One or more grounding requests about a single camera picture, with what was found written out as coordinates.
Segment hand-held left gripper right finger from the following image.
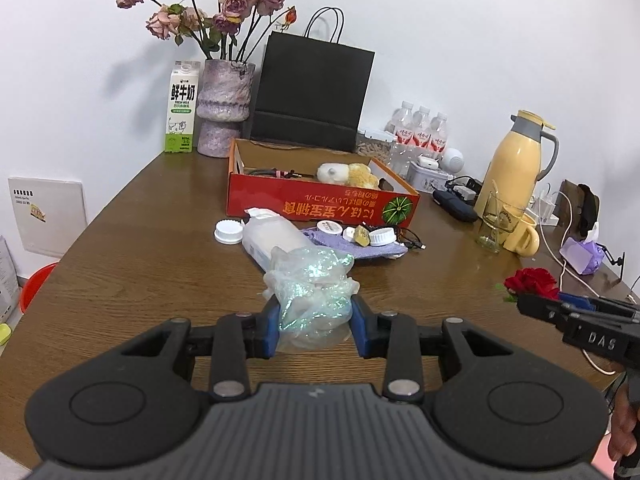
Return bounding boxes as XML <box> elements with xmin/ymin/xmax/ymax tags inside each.
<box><xmin>351</xmin><ymin>295</ymin><xmax>506</xmax><ymax>403</ymax></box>

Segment black chargers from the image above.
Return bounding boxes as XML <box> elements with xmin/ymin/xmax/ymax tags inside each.
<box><xmin>445</xmin><ymin>176</ymin><xmax>483</xmax><ymax>201</ymax></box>

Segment white and yellow plush toy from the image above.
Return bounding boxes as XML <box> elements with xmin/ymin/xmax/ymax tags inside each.
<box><xmin>316</xmin><ymin>161</ymin><xmax>379</xmax><ymax>191</ymax></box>

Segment white tin box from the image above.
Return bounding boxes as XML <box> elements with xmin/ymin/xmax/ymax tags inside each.
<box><xmin>404</xmin><ymin>160</ymin><xmax>456</xmax><ymax>196</ymax></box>

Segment wooden stand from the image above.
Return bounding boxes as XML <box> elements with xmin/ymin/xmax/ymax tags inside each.
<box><xmin>559</xmin><ymin>180</ymin><xmax>601</xmax><ymax>241</ymax></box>

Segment dark glasses case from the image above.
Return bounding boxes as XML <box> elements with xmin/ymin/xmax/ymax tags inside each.
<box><xmin>432</xmin><ymin>189</ymin><xmax>479</xmax><ymax>222</ymax></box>

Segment white cable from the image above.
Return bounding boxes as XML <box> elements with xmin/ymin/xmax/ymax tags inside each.
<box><xmin>542</xmin><ymin>190</ymin><xmax>621</xmax><ymax>376</ymax></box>

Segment white green milk carton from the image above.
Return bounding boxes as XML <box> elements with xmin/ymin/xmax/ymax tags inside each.
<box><xmin>164</xmin><ymin>59</ymin><xmax>202</xmax><ymax>154</ymax></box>

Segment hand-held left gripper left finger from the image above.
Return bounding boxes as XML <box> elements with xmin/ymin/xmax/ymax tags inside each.
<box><xmin>119</xmin><ymin>298</ymin><xmax>281</xmax><ymax>402</ymax></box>

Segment red rose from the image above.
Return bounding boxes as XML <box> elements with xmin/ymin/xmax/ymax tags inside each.
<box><xmin>495</xmin><ymin>267</ymin><xmax>561</xmax><ymax>303</ymax></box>

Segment purple tissue packet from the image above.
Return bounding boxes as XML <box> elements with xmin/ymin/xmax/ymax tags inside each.
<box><xmin>559</xmin><ymin>227</ymin><xmax>603</xmax><ymax>276</ymax></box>

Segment white printed carton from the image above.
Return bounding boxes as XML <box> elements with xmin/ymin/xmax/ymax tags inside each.
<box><xmin>0</xmin><ymin>235</ymin><xmax>21</xmax><ymax>323</ymax></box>

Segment dried rose bouquet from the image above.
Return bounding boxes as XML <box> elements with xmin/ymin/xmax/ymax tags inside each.
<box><xmin>116</xmin><ymin>0</ymin><xmax>298</xmax><ymax>63</ymax></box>

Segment black braided cable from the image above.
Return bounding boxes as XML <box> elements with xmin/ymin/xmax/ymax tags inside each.
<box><xmin>247</xmin><ymin>167</ymin><xmax>318</xmax><ymax>181</ymax></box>

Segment purple ceramic vase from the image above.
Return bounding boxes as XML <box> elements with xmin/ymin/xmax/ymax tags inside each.
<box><xmin>196</xmin><ymin>59</ymin><xmax>257</xmax><ymax>157</ymax></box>

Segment clear plastic jar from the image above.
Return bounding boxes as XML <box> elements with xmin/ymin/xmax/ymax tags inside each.
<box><xmin>241</xmin><ymin>207</ymin><xmax>321</xmax><ymax>271</ymax></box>

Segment purple cloth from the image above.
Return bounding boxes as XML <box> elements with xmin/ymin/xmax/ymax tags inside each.
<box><xmin>302</xmin><ymin>224</ymin><xmax>408</xmax><ymax>261</ymax></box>

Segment red basin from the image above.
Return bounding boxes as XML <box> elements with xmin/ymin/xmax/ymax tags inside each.
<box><xmin>19</xmin><ymin>261</ymin><xmax>60</xmax><ymax>313</ymax></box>

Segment glass beaker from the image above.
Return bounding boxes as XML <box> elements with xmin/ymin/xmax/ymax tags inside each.
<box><xmin>475</xmin><ymin>180</ymin><xmax>526</xmax><ymax>254</ymax></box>

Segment orange-red cardboard box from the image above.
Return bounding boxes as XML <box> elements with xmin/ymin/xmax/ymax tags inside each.
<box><xmin>226</xmin><ymin>138</ymin><xmax>421</xmax><ymax>231</ymax></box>

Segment black paper bag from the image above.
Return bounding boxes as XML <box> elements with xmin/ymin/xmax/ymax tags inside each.
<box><xmin>248</xmin><ymin>7</ymin><xmax>376</xmax><ymax>153</ymax></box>

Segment thin black cable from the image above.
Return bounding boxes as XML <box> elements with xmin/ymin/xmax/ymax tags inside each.
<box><xmin>395</xmin><ymin>227</ymin><xmax>427</xmax><ymax>251</ymax></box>

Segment white round device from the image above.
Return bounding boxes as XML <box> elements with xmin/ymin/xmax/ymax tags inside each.
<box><xmin>440</xmin><ymin>147</ymin><xmax>467</xmax><ymax>173</ymax></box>

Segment person's right hand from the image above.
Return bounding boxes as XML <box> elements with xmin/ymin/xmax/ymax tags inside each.
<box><xmin>607</xmin><ymin>387</ymin><xmax>640</xmax><ymax>468</ymax></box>

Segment yellow mug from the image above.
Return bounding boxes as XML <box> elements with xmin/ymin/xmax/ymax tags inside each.
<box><xmin>502</xmin><ymin>205</ymin><xmax>541</xmax><ymax>257</ymax></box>

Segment ribbed white jar lid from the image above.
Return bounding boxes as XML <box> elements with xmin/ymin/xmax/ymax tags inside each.
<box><xmin>214</xmin><ymin>219</ymin><xmax>244</xmax><ymax>246</ymax></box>

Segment clear seed container white lid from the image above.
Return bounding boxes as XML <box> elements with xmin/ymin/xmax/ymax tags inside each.
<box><xmin>356</xmin><ymin>129</ymin><xmax>396</xmax><ymax>161</ymax></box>

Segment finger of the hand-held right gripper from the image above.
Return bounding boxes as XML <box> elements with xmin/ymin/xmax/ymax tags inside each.
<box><xmin>557</xmin><ymin>292</ymin><xmax>640</xmax><ymax>318</ymax></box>
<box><xmin>516</xmin><ymin>292</ymin><xmax>596</xmax><ymax>331</ymax></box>

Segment iridescent plastic wrap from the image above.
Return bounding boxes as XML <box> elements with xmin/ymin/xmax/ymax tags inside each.
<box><xmin>262</xmin><ymin>246</ymin><xmax>361</xmax><ymax>352</ymax></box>

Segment yellow thermos jug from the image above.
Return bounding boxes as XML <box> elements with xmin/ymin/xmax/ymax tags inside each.
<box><xmin>473</xmin><ymin>110</ymin><xmax>559</xmax><ymax>221</ymax></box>

